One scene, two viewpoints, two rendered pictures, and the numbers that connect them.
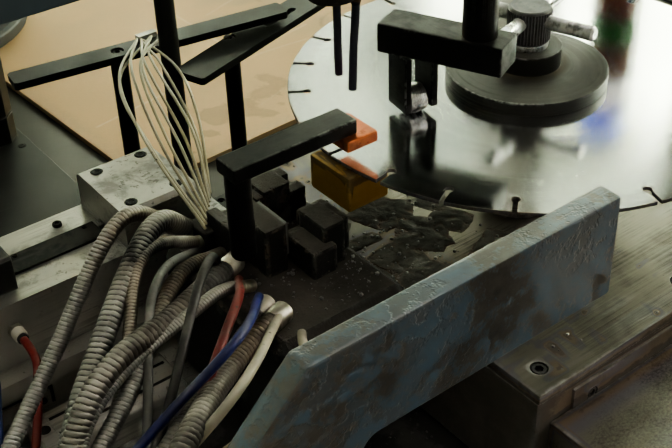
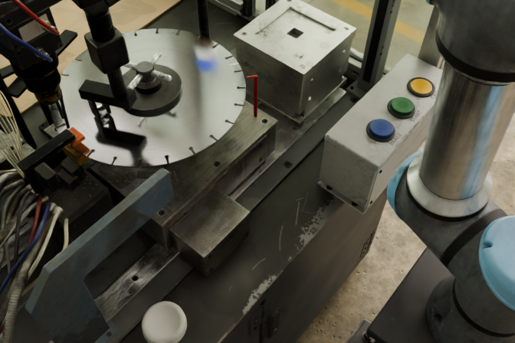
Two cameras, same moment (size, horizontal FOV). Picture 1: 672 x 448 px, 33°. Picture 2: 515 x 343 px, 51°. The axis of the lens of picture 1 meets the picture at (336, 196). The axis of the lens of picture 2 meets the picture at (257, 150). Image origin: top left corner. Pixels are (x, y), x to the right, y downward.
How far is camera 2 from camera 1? 0.32 m
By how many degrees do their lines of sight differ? 20
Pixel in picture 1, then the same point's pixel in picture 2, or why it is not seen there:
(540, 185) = (150, 151)
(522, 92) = (145, 103)
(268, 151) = (38, 157)
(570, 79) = (165, 93)
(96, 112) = not seen: outside the picture
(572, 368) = (174, 210)
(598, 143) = (175, 125)
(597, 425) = (185, 228)
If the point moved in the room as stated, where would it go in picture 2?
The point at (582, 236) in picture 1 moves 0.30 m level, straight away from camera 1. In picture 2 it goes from (155, 190) to (182, 47)
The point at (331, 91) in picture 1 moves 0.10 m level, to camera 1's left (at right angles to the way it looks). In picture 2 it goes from (69, 107) to (6, 117)
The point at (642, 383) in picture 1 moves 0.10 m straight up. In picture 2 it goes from (204, 207) to (198, 172)
